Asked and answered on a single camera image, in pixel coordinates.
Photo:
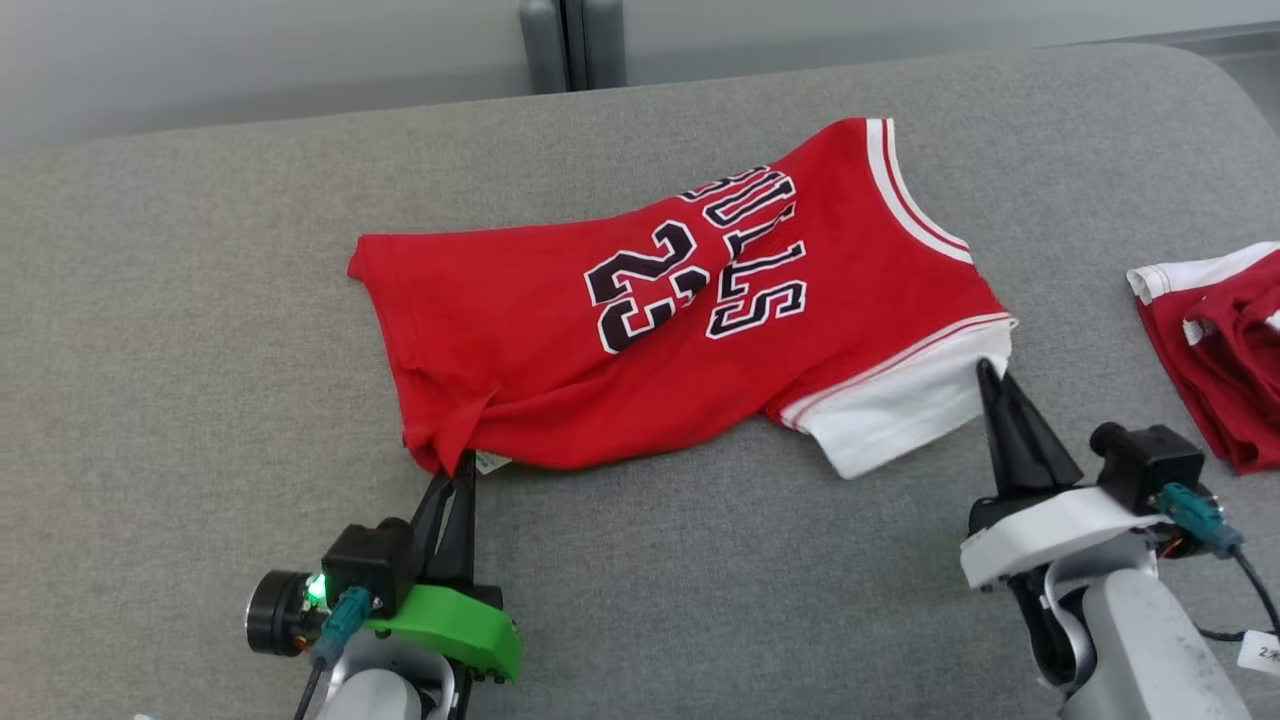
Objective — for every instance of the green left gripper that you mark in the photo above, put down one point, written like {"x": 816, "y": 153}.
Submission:
{"x": 450, "y": 625}

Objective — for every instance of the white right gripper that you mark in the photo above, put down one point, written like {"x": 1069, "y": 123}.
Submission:
{"x": 1050, "y": 530}

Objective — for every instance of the red basketball jersey number 23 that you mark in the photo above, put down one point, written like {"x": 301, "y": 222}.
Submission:
{"x": 520, "y": 340}

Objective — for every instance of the red shorts white stripe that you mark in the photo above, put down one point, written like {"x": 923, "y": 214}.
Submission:
{"x": 1230, "y": 350}

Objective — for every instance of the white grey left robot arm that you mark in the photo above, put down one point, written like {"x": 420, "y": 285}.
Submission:
{"x": 380, "y": 690}

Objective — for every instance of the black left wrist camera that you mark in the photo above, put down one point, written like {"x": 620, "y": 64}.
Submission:
{"x": 365, "y": 565}

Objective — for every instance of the grey floor rail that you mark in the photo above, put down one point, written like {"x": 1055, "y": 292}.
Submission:
{"x": 1180, "y": 33}

